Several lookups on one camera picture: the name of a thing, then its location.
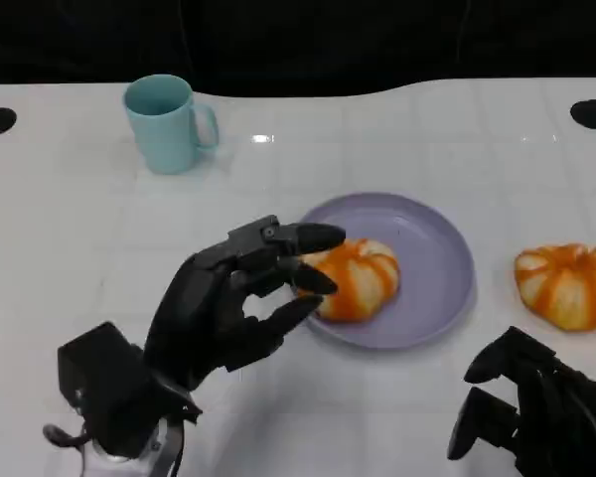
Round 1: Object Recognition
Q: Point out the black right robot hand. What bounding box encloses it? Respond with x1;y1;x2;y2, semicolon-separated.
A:
446;326;596;477

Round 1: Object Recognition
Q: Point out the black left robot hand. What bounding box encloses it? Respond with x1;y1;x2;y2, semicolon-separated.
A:
142;214;348;394

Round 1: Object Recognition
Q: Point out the orange and white bread roll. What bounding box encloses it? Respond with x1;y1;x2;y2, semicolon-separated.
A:
297;238;401;324
514;242;596;333

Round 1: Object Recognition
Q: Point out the pale green mug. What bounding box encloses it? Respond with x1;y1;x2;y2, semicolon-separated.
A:
122;74;221;176

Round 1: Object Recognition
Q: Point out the lilac plate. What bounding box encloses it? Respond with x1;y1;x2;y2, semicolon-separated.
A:
296;192;477;351

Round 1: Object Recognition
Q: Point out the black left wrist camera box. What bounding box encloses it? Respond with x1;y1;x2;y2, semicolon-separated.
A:
57;321;203;456

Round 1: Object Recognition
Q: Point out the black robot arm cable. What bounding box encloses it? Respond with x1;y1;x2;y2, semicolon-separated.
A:
43;422;90;477

